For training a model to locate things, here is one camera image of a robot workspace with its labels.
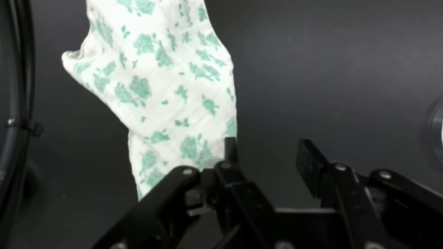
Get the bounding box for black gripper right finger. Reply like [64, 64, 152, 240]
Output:
[295, 139, 443, 249]

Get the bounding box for white cloth with green floral print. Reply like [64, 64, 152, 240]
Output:
[61, 0, 240, 201]

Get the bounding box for thick black wrist cable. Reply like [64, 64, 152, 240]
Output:
[0, 0, 44, 249]
[0, 0, 25, 186]

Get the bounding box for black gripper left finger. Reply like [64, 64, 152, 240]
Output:
[91, 136, 278, 249]

